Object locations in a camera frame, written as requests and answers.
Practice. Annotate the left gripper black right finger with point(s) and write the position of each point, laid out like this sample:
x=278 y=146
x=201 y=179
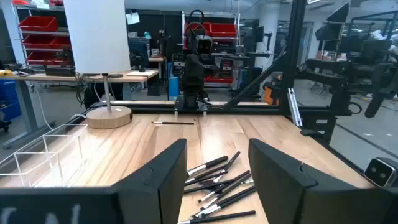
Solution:
x=289 y=193

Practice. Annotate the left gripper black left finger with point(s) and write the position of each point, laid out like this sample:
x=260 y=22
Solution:
x=155 y=193

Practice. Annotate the dark grey pen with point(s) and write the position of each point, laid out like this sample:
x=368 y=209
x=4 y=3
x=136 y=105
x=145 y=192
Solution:
x=230 y=214

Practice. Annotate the neighbouring black robot arm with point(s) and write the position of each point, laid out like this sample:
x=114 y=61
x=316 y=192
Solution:
x=329 y=81

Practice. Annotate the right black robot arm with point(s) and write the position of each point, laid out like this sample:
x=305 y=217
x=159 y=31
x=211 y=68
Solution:
x=192 y=74

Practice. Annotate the blue cylinder container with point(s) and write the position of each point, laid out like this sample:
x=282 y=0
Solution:
x=174 y=86

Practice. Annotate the clear acrylic organizer box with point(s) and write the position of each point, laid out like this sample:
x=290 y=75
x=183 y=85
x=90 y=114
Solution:
x=31 y=161

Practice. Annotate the red storage bin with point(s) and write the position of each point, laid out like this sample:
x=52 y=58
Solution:
x=40 y=58
x=206 y=28
x=61 y=43
x=37 y=42
x=219 y=80
x=38 y=24
x=224 y=30

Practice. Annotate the wooden desk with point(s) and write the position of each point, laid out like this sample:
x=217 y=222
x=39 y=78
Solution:
x=56 y=77

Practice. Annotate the table lamp white shade wooden base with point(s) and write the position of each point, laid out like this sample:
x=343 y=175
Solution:
x=96 y=37

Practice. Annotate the blue storage bin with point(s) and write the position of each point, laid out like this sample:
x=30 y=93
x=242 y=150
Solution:
x=9 y=99

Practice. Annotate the white paper note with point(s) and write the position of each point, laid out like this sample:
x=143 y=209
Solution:
x=132 y=18

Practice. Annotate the storage shelf rack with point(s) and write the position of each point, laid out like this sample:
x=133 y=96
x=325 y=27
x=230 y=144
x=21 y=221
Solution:
x=18 y=40

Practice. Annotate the black flat mount plate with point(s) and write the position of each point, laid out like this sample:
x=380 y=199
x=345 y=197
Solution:
x=309 y=132

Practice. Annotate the silver aluminium bracket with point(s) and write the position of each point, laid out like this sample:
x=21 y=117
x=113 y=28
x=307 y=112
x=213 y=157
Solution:
x=294 y=107

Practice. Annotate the silver table-level camera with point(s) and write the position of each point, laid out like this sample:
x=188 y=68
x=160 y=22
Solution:
x=379 y=172

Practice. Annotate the black aluminium rig frame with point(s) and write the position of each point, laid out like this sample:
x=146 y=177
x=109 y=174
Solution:
x=290 y=46

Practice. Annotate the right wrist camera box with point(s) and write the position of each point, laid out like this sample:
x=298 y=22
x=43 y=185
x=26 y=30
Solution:
x=205 y=46

